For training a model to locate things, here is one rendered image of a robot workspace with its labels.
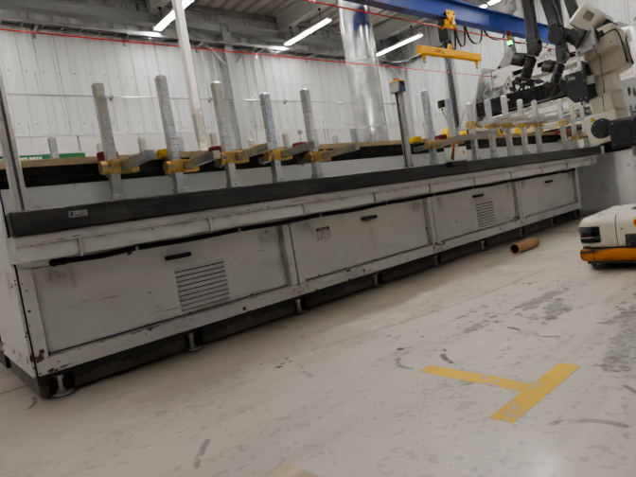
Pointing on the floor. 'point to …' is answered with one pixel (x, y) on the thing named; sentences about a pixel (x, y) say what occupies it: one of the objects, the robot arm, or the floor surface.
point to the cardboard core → (523, 245)
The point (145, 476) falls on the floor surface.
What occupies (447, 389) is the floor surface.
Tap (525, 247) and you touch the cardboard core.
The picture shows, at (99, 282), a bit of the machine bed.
